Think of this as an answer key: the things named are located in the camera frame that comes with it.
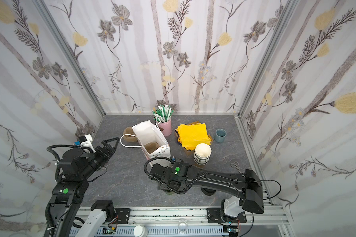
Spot pink straw holder cup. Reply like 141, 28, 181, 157
158, 119, 172, 137

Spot stacked paper cups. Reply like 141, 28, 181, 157
194, 143, 212, 166

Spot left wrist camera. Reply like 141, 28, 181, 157
73, 134, 96, 153

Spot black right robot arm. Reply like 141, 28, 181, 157
143, 157, 266, 226

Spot brown pulp cup carrier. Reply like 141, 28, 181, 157
144, 142, 160, 154

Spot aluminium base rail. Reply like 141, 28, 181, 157
51, 205, 288, 237

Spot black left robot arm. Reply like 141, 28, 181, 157
44, 137, 121, 237

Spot stacked pulp cup carriers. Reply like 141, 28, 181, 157
123, 126, 138, 143

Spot teal ceramic cup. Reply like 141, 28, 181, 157
214, 129, 227, 143

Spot small metal scissors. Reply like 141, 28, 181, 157
230, 162, 241, 173

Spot yellow paper napkin stack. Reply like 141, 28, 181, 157
176, 122, 212, 151

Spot white round knob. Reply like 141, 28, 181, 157
133, 225, 148, 237

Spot white paper gift bag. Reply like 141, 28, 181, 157
120, 120, 171, 161

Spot clear round cap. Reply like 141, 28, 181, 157
178, 219, 188, 233

